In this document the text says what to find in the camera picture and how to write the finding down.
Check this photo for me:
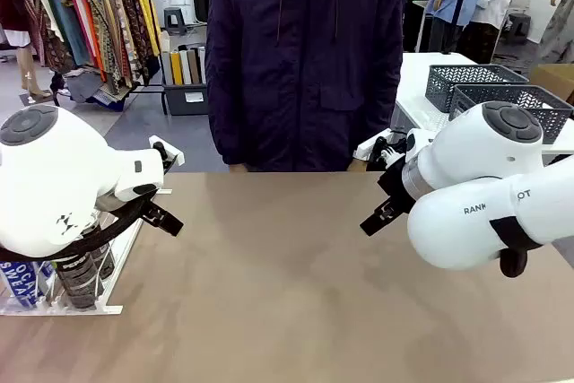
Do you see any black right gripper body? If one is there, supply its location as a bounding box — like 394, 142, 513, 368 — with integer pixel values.
378, 161, 416, 217

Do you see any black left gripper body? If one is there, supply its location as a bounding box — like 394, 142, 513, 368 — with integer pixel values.
141, 196, 163, 225

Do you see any blue Pocari Sweat can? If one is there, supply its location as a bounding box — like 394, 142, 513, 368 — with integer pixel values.
35, 263, 57, 306
0, 260, 40, 311

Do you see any grey perforated plastic basket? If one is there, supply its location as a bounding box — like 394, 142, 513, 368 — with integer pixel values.
424, 64, 531, 114
448, 83, 574, 145

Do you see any left forearm in navy sleeve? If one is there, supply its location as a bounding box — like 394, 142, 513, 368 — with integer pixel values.
358, 55, 405, 164

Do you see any right forearm in navy sleeve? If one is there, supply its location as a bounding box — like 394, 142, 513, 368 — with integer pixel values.
205, 64, 248, 167

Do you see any white side table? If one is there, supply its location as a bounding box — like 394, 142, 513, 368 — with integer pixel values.
388, 51, 574, 156

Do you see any dark grey storage bin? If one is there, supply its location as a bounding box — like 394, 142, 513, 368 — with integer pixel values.
161, 81, 210, 117

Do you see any grey cloth pile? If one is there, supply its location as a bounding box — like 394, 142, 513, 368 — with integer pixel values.
64, 66, 132, 111

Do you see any yellow board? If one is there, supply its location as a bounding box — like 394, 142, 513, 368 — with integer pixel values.
170, 50, 185, 86

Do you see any white board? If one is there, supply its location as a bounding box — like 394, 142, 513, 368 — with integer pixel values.
178, 48, 193, 86

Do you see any brown board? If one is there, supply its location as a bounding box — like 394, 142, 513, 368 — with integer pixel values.
187, 48, 201, 85

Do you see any person in navy jacket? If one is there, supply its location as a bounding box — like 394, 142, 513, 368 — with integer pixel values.
204, 0, 407, 174

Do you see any orange hanging garment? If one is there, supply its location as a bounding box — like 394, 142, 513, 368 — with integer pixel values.
83, 0, 108, 83

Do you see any brown cardboard box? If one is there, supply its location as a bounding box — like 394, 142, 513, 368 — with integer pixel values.
528, 63, 574, 106

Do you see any grey step stool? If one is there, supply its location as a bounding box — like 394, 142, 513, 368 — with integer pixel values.
162, 6, 188, 37

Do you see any colourful clothes rack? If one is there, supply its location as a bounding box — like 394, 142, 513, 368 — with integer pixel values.
24, 0, 170, 116

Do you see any dark plastic stool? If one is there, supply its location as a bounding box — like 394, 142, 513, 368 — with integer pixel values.
508, 13, 533, 46

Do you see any yellow hanging garment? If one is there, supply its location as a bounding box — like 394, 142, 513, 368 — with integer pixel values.
125, 0, 161, 58

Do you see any dark green hanging garment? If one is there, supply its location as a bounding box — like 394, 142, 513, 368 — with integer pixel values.
36, 0, 91, 68

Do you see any mannequin in grey-green dress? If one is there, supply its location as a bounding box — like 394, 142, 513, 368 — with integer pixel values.
535, 0, 574, 66

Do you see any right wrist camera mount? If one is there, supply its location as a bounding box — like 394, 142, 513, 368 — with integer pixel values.
356, 128, 421, 171

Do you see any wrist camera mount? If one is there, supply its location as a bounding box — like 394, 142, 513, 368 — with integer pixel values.
356, 128, 421, 171
149, 135, 186, 174

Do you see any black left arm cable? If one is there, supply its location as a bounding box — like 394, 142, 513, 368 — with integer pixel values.
0, 189, 158, 264

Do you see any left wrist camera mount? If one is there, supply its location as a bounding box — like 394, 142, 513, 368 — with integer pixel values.
149, 135, 186, 174

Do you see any white wire can dispenser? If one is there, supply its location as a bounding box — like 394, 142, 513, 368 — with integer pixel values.
0, 187, 174, 318

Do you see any black right arm cable strap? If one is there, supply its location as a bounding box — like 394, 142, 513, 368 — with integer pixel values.
488, 215, 544, 279

